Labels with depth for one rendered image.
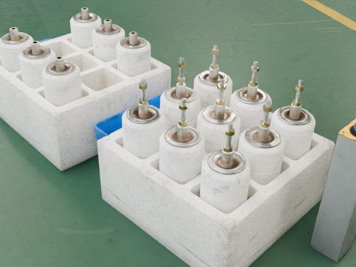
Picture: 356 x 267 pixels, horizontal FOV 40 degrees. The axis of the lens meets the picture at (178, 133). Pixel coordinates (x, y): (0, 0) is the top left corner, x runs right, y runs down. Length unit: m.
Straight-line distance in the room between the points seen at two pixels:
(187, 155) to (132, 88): 0.42
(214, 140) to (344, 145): 0.27
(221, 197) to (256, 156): 0.12
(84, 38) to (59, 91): 0.33
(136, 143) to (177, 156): 0.13
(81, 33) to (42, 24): 0.68
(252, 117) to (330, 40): 1.06
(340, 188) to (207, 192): 0.27
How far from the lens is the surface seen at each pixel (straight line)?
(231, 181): 0.93
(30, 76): 1.38
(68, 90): 1.27
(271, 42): 2.08
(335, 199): 1.07
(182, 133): 1.00
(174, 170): 1.02
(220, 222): 0.94
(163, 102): 1.14
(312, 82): 1.81
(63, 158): 1.33
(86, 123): 1.31
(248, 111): 1.14
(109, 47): 1.47
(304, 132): 1.10
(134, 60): 1.39
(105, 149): 1.12
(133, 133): 1.07
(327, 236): 1.14
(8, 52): 1.46
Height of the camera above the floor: 0.84
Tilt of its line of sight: 35 degrees down
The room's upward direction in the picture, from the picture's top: 2 degrees clockwise
